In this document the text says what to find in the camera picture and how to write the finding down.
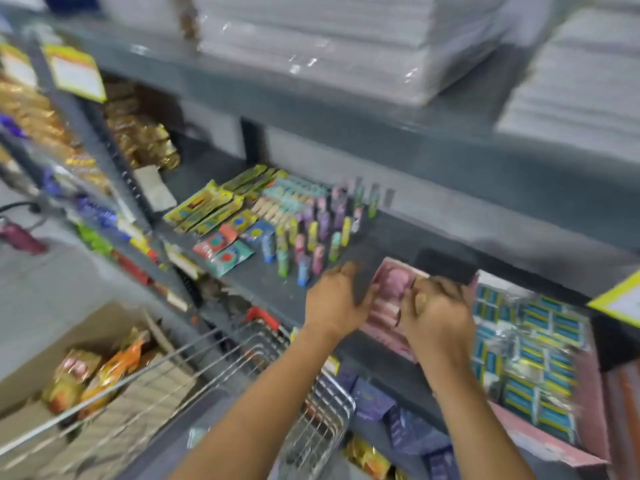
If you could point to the pink cardboard box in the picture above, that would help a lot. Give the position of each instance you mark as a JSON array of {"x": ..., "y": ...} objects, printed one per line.
[{"x": 392, "y": 289}]

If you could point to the person's right hand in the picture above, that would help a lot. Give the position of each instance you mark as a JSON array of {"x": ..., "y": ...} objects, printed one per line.
[{"x": 437, "y": 324}]

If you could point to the row of colourful wrapped packets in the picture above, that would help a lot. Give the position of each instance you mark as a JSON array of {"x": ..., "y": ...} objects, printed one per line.
[{"x": 100, "y": 224}]

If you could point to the person's right fingers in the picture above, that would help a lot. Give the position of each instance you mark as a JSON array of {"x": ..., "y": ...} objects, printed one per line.
[{"x": 432, "y": 290}]

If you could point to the red round-print packet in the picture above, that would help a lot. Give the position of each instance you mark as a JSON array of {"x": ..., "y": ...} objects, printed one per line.
[{"x": 215, "y": 242}]

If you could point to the person's left forearm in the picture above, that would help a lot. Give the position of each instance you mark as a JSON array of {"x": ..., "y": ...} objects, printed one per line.
[{"x": 270, "y": 409}]

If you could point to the reddish brown boxes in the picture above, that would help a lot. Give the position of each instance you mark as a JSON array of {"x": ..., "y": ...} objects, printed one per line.
[{"x": 625, "y": 414}]

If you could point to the grey metal shelf unit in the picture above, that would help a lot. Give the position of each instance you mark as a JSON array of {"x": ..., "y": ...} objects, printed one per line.
[{"x": 450, "y": 159}]

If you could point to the group of small pastel bottles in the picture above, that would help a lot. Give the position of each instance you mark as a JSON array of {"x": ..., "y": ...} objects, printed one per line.
[{"x": 320, "y": 229}]

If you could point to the person's left fingers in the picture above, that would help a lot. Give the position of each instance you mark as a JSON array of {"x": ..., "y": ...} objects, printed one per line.
[{"x": 350, "y": 272}]

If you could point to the stack of blue yellow packets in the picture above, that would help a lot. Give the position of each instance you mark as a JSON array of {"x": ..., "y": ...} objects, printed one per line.
[{"x": 535, "y": 354}]

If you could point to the pile of golden packets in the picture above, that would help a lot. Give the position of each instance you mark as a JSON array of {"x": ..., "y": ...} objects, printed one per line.
[{"x": 142, "y": 137}]

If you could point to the yellow foil packet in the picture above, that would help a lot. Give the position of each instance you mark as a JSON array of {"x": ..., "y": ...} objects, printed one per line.
[{"x": 367, "y": 457}]

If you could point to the yellow red snack packet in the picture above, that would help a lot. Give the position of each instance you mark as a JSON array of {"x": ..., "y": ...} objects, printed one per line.
[{"x": 70, "y": 382}]

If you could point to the row of teal boxes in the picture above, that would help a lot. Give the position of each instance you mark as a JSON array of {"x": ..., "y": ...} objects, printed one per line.
[{"x": 295, "y": 188}]

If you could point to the row of golden snack packets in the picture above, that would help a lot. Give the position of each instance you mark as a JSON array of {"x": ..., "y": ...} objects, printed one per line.
[{"x": 40, "y": 124}]

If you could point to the purple box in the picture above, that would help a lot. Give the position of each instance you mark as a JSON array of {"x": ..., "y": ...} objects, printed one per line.
[
  {"x": 442, "y": 464},
  {"x": 415, "y": 429},
  {"x": 371, "y": 399}
]

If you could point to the person's left hand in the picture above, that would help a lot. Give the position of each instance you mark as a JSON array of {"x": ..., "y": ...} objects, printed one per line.
[{"x": 332, "y": 302}]

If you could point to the yellow blue round-print packet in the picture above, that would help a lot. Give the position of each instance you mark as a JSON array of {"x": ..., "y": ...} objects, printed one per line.
[{"x": 243, "y": 222}]

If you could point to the person's right forearm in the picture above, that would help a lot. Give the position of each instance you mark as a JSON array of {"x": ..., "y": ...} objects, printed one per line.
[{"x": 470, "y": 424}]

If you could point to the stack of white paper packs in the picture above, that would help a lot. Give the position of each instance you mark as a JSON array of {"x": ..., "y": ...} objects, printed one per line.
[
  {"x": 350, "y": 39},
  {"x": 140, "y": 12},
  {"x": 580, "y": 94}
]

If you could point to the yellow price tag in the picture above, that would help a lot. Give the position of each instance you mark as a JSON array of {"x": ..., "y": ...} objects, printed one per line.
[
  {"x": 75, "y": 72},
  {"x": 17, "y": 67},
  {"x": 620, "y": 299}
]

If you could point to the teal round-print packet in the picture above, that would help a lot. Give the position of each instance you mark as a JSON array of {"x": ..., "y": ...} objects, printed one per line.
[{"x": 231, "y": 257}]

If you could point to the row of yellow green packets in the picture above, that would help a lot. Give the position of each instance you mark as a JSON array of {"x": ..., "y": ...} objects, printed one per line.
[{"x": 207, "y": 209}]

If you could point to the brown cardboard box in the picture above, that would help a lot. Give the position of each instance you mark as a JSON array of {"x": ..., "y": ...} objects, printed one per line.
[{"x": 150, "y": 389}]

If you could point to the row of beige sticks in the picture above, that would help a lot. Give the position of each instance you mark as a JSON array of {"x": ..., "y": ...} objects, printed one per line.
[{"x": 270, "y": 210}]

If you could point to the white paper packet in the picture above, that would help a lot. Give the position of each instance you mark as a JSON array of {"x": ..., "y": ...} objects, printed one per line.
[{"x": 156, "y": 188}]

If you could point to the orange snack packet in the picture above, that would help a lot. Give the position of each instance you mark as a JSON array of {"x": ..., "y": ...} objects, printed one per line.
[{"x": 115, "y": 367}]

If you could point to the maroon floor appliance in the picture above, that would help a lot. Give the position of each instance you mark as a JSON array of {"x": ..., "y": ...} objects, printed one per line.
[{"x": 22, "y": 238}]

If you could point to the pink display tray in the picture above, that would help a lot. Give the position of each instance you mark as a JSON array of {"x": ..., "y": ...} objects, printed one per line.
[{"x": 592, "y": 384}]

